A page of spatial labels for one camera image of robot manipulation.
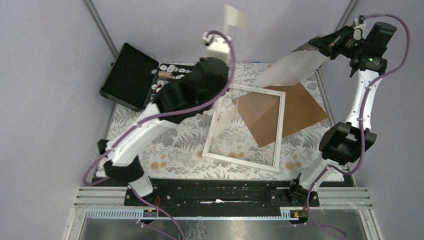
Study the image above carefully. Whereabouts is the right aluminium corner post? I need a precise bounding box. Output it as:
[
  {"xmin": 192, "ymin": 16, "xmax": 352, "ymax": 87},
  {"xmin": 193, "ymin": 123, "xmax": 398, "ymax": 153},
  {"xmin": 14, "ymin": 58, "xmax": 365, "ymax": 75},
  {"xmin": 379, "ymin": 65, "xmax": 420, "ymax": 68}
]
[{"xmin": 319, "ymin": 0, "xmax": 360, "ymax": 37}]

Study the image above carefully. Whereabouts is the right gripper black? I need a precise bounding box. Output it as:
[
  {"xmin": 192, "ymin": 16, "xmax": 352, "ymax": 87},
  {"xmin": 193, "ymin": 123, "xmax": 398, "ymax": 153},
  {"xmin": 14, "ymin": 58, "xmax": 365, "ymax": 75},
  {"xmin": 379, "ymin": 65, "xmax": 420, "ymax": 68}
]
[{"xmin": 308, "ymin": 25, "xmax": 367, "ymax": 61}]

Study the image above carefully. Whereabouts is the white picture frame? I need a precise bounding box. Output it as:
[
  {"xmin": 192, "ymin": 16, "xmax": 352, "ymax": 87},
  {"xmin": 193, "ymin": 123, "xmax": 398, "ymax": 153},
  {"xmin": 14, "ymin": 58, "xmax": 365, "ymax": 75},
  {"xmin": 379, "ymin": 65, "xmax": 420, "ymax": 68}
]
[{"xmin": 202, "ymin": 84, "xmax": 286, "ymax": 173}]

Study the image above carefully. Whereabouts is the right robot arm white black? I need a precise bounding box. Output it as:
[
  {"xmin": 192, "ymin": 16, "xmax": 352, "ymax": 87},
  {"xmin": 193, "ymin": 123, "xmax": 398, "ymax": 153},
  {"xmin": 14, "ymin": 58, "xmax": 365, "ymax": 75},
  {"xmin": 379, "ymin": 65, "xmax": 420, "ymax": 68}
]
[{"xmin": 285, "ymin": 22, "xmax": 397, "ymax": 206}]

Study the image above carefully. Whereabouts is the white slotted cable duct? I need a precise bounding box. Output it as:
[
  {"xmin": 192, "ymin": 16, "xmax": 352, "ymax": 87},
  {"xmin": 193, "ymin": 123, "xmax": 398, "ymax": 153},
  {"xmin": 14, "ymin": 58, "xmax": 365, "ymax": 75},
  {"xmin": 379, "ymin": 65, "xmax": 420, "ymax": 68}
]
[{"xmin": 85, "ymin": 207, "xmax": 301, "ymax": 221}]

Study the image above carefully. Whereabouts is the landscape sunset photo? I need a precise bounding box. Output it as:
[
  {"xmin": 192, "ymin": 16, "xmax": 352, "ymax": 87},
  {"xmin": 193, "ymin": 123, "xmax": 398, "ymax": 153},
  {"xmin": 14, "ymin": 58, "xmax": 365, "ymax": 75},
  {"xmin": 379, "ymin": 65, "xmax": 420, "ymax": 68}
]
[{"xmin": 255, "ymin": 42, "xmax": 329, "ymax": 88}]

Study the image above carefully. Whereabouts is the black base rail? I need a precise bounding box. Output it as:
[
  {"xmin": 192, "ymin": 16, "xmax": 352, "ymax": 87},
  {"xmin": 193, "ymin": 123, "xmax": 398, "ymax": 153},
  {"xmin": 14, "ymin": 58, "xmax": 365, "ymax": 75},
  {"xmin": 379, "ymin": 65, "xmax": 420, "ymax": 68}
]
[{"xmin": 143, "ymin": 178, "xmax": 308, "ymax": 216}]

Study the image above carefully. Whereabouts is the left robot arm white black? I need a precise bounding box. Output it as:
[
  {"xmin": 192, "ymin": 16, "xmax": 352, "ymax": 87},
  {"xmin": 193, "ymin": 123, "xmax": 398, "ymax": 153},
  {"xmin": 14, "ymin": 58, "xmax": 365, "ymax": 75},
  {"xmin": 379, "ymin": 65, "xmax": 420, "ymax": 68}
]
[{"xmin": 99, "ymin": 30, "xmax": 236, "ymax": 206}]

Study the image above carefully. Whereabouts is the black poker chip case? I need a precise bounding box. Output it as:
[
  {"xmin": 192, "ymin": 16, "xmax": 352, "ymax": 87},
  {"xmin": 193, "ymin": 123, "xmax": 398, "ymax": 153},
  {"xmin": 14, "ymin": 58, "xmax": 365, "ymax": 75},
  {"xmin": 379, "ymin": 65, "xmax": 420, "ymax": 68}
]
[{"xmin": 99, "ymin": 43, "xmax": 194, "ymax": 112}]

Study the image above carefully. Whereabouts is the brown backing board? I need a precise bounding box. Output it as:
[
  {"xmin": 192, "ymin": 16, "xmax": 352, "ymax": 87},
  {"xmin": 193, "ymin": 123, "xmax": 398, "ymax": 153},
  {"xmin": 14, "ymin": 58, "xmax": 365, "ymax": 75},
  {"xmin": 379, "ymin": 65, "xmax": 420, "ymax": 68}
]
[{"xmin": 231, "ymin": 83, "xmax": 328, "ymax": 147}]

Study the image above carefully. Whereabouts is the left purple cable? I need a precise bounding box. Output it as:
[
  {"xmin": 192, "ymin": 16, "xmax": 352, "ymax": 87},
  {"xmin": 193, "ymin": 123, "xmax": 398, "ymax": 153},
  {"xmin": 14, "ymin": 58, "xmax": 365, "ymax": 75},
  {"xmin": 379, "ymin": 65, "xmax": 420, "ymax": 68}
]
[{"xmin": 82, "ymin": 30, "xmax": 237, "ymax": 240}]

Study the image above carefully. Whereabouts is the aluminium corner post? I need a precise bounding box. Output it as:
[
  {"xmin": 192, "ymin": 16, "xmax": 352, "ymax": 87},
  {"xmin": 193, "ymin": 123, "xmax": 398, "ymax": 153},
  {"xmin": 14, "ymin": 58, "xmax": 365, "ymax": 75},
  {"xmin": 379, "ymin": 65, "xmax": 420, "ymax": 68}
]
[
  {"xmin": 319, "ymin": 0, "xmax": 360, "ymax": 37},
  {"xmin": 82, "ymin": 0, "xmax": 119, "ymax": 59}
]

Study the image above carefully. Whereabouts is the left aluminium corner post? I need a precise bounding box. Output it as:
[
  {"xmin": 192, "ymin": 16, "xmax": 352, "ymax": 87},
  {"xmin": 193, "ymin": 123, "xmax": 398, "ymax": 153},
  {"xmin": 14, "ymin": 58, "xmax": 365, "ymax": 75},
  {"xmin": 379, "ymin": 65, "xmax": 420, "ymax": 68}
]
[{"xmin": 82, "ymin": 0, "xmax": 119, "ymax": 59}]

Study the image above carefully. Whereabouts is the cream mat board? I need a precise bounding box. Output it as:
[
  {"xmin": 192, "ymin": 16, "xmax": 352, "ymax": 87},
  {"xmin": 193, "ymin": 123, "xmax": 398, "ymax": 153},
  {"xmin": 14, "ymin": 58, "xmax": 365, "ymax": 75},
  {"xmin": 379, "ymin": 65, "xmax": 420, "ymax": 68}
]
[{"xmin": 212, "ymin": 4, "xmax": 247, "ymax": 139}]

